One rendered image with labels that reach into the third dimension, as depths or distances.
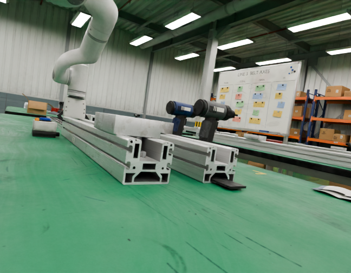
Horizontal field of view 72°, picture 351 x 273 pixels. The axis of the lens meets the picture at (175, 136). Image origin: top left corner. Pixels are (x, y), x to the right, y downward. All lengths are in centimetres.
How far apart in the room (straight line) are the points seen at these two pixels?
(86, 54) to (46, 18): 1155
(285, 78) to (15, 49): 1068
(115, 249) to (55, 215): 10
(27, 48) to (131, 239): 1218
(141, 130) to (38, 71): 1179
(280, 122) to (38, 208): 345
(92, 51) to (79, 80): 18
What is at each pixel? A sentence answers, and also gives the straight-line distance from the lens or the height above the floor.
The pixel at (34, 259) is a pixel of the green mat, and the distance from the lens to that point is 25.
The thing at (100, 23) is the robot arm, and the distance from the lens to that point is 108.
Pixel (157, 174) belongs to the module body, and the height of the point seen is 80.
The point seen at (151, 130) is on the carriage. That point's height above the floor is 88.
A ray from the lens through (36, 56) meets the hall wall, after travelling 1231.
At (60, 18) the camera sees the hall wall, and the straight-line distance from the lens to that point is 1279.
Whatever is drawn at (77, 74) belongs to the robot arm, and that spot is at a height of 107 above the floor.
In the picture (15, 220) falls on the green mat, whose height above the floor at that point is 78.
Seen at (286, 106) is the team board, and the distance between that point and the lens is 363.
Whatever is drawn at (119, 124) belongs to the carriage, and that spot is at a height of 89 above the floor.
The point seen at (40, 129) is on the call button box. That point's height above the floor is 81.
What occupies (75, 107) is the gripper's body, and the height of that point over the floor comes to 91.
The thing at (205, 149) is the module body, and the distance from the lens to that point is 55.
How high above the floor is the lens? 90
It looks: 3 degrees down
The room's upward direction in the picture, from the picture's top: 8 degrees clockwise
